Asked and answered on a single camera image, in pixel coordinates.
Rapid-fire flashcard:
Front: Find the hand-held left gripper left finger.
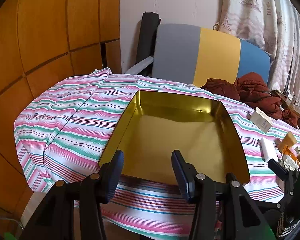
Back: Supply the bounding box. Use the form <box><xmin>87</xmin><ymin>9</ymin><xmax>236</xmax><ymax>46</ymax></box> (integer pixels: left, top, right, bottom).
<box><xmin>20</xmin><ymin>150</ymin><xmax>125</xmax><ymax>240</ymax></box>

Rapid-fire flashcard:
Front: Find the wooden wardrobe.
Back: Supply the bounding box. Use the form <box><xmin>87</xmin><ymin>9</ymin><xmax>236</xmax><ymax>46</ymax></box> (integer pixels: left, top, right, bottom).
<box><xmin>0</xmin><ymin>0</ymin><xmax>120</xmax><ymax>230</ymax></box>

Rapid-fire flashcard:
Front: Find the cream cardboard box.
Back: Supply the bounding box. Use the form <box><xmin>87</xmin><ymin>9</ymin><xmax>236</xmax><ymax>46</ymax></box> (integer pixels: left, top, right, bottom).
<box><xmin>250</xmin><ymin>107</ymin><xmax>273</xmax><ymax>134</ymax></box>

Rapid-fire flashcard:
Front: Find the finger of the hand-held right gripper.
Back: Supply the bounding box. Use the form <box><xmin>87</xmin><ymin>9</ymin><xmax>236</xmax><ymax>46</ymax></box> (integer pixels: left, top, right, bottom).
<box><xmin>267</xmin><ymin>159</ymin><xmax>298</xmax><ymax>196</ymax></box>

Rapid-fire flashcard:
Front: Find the patterned white curtain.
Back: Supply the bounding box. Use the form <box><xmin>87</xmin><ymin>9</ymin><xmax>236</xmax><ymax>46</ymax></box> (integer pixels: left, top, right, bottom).
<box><xmin>214</xmin><ymin>0</ymin><xmax>300</xmax><ymax>120</ymax></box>

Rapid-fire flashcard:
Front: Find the large yellow sponge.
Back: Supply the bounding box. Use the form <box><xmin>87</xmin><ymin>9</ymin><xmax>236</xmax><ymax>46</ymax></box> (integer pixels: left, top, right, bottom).
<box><xmin>277</xmin><ymin>131</ymin><xmax>297</xmax><ymax>150</ymax></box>

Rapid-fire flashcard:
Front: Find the grey yellow blue chair back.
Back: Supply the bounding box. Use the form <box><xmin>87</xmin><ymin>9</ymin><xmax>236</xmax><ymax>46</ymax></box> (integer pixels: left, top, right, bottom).
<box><xmin>126</xmin><ymin>24</ymin><xmax>271</xmax><ymax>85</ymax></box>

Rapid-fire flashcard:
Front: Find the white foam block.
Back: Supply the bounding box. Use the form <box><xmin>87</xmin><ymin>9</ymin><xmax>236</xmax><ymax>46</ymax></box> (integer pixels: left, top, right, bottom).
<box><xmin>259</xmin><ymin>138</ymin><xmax>278</xmax><ymax>163</ymax></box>

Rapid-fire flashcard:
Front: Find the wooden side desk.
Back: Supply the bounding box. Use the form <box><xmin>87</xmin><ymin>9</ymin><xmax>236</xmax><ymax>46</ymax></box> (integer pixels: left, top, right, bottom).
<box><xmin>272</xmin><ymin>90</ymin><xmax>300</xmax><ymax>130</ymax></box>

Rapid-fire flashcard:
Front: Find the striped gripper strap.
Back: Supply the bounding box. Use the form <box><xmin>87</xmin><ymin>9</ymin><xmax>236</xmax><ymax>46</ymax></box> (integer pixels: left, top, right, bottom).
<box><xmin>276</xmin><ymin>211</ymin><xmax>300</xmax><ymax>238</ymax></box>

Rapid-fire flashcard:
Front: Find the gold metal tin box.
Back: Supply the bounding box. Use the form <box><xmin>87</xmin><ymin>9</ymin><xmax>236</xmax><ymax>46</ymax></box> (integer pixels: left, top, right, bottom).
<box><xmin>98</xmin><ymin>91</ymin><xmax>250</xmax><ymax>185</ymax></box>

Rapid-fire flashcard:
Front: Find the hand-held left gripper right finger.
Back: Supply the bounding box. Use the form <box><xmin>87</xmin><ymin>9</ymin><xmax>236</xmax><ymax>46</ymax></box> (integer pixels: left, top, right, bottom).
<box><xmin>171</xmin><ymin>150</ymin><xmax>277</xmax><ymax>240</ymax></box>

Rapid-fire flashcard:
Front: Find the red-brown crumpled cloth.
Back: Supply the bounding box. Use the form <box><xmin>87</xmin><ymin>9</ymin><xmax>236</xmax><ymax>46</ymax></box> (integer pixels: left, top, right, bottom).
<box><xmin>200</xmin><ymin>72</ymin><xmax>299</xmax><ymax>128</ymax></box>

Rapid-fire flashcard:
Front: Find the striped pink green tablecloth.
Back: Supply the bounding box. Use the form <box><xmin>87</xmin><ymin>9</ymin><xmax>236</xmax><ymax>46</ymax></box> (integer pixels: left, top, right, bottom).
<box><xmin>14</xmin><ymin>67</ymin><xmax>300</xmax><ymax>235</ymax></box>

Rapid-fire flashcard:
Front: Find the orange white packet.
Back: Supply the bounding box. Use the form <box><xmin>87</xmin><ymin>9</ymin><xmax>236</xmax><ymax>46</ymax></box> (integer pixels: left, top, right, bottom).
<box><xmin>280</xmin><ymin>145</ymin><xmax>300</xmax><ymax>170</ymax></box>

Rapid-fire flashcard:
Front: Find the black rolled mat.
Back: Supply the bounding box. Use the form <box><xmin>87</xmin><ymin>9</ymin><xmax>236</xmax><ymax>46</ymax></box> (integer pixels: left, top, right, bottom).
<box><xmin>137</xmin><ymin>11</ymin><xmax>162</xmax><ymax>65</ymax></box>

